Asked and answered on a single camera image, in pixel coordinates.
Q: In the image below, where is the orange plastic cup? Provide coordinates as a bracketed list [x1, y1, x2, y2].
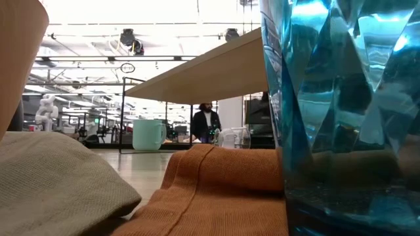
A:
[0, 0, 50, 142]

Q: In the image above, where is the black overhead camera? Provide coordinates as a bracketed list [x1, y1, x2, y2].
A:
[119, 28, 146, 56]

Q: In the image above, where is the mint green mug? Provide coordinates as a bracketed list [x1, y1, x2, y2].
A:
[132, 119, 167, 151]

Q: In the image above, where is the black ceiling device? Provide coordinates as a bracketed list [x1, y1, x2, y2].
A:
[224, 28, 240, 43]

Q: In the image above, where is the blue faceted glass cup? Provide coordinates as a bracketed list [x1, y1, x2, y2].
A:
[259, 0, 420, 236]

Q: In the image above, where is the person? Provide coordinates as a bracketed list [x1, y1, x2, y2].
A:
[191, 102, 222, 144]

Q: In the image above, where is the clear plastic cup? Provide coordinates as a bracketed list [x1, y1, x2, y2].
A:
[229, 127, 252, 149]

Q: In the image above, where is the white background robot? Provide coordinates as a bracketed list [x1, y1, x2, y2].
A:
[34, 94, 59, 132]

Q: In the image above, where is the beige knitted cloth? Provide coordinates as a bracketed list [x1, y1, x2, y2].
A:
[0, 130, 142, 236]

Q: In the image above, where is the dark background monitor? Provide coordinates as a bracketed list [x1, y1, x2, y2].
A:
[245, 99, 272, 125]

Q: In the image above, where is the orange knitted cloth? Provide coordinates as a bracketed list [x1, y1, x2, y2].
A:
[110, 143, 289, 236]

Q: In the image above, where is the black cable loop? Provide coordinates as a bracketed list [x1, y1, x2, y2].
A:
[119, 62, 137, 74]

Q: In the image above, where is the overhead rig bar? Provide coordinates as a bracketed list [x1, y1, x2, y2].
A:
[32, 55, 198, 62]

